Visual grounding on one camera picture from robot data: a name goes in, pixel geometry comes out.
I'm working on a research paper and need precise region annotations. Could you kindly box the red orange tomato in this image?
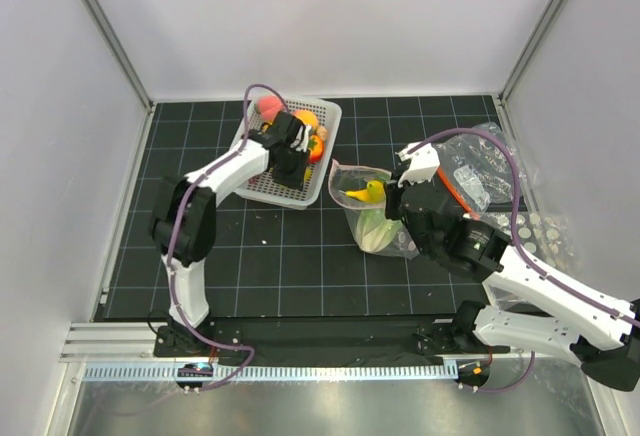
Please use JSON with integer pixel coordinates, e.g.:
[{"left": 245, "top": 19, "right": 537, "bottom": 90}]
[{"left": 308, "top": 135, "right": 325, "bottom": 164}]

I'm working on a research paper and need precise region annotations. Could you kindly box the green lettuce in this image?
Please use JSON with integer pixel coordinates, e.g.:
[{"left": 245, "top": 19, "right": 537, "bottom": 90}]
[{"left": 354, "top": 209, "right": 403, "bottom": 253}]

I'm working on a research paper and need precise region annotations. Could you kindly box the yellow banana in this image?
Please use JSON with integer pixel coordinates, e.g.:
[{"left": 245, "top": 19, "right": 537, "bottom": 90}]
[{"left": 345, "top": 180, "right": 386, "bottom": 204}]

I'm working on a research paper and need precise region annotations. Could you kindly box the pink dotted zip bag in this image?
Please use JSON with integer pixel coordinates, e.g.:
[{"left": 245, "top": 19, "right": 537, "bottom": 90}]
[{"left": 327, "top": 159, "right": 419, "bottom": 260}]

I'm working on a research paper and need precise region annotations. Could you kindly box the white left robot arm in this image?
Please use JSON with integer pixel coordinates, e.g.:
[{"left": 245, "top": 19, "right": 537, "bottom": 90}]
[{"left": 149, "top": 111, "right": 314, "bottom": 356}]

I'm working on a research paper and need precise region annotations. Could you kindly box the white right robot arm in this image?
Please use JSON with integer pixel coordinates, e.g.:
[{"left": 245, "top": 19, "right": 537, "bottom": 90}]
[{"left": 385, "top": 180, "right": 639, "bottom": 392}]

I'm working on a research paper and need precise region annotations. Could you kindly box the orange zipper clear bag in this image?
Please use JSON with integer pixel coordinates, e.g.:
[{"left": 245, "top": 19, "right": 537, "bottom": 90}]
[{"left": 433, "top": 133, "right": 514, "bottom": 216}]

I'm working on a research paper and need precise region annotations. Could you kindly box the silver dotted clear bag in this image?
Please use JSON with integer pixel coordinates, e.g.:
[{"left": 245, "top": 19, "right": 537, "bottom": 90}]
[{"left": 489, "top": 210, "right": 576, "bottom": 277}]

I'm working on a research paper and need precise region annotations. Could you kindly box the beige garlic bulb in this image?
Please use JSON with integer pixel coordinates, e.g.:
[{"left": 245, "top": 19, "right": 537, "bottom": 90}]
[{"left": 316, "top": 125, "right": 329, "bottom": 141}]

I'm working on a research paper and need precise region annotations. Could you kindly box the orange yellow peach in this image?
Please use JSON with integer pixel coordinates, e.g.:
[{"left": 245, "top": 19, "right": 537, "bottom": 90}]
[{"left": 293, "top": 109, "right": 319, "bottom": 131}]

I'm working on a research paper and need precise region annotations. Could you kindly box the pink peach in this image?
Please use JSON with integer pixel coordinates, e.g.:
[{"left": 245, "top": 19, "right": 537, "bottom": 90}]
[{"left": 256, "top": 96, "right": 284, "bottom": 123}]

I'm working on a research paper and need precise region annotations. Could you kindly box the white perforated plastic basket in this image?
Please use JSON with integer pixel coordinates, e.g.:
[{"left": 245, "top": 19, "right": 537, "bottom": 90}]
[{"left": 235, "top": 96, "right": 342, "bottom": 210}]

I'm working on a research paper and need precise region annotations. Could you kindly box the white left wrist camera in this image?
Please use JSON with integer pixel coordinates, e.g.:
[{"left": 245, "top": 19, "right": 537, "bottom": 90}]
[{"left": 289, "top": 123, "right": 314, "bottom": 153}]

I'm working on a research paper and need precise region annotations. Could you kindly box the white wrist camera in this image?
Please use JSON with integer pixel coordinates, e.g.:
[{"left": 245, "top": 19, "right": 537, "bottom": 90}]
[
  {"left": 289, "top": 123, "right": 314, "bottom": 153},
  {"left": 397, "top": 142, "right": 440, "bottom": 187}
]

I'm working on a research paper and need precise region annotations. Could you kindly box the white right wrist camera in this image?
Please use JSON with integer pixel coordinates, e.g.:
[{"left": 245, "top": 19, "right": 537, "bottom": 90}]
[{"left": 397, "top": 142, "right": 440, "bottom": 187}]

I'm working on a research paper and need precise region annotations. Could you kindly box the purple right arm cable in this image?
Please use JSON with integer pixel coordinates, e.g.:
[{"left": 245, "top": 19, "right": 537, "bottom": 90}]
[{"left": 414, "top": 128, "right": 640, "bottom": 395}]

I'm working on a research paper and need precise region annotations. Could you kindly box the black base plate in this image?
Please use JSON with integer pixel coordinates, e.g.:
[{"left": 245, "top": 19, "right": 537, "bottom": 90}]
[{"left": 153, "top": 314, "right": 509, "bottom": 367}]

